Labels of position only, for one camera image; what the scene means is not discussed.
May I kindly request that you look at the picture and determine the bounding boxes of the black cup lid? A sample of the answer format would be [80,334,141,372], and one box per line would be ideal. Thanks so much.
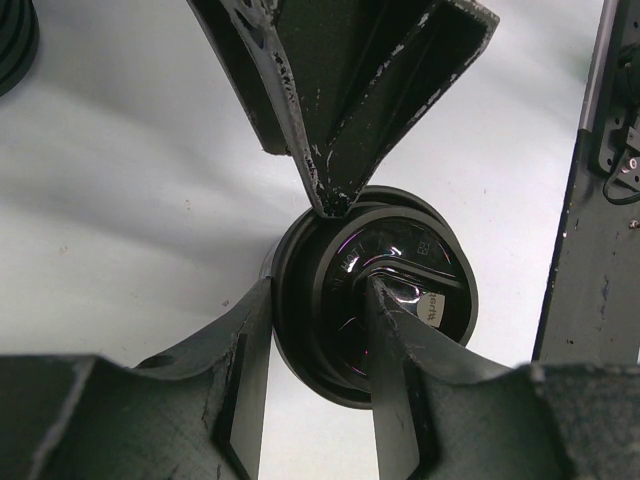
[270,185,479,409]

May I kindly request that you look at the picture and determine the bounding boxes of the translucent grey coffee cup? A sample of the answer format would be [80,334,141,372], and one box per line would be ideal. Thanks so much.
[259,243,278,278]

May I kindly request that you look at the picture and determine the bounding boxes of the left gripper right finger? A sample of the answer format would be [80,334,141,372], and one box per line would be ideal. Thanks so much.
[364,277,640,480]

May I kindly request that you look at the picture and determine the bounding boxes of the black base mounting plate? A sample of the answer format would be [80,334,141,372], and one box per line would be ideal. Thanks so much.
[532,1,639,365]

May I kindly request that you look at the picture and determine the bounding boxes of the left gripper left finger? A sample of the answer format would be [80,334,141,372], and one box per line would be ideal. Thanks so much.
[1,279,271,479]

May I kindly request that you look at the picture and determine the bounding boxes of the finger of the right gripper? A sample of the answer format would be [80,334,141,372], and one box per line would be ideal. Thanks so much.
[188,0,290,155]
[222,1,500,218]

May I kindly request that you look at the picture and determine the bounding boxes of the black ribbed coffee cup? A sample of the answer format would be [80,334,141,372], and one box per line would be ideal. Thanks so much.
[0,0,40,96]

